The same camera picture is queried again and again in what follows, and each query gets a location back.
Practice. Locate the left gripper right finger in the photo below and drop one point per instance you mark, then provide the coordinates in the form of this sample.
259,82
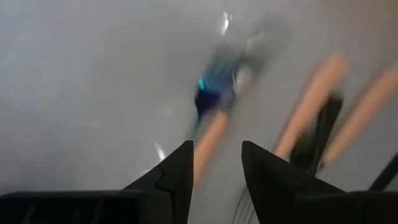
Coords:
273,199

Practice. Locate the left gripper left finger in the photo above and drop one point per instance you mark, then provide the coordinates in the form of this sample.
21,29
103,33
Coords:
168,199

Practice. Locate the iridescent blue fork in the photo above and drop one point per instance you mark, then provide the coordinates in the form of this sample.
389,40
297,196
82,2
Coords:
214,93

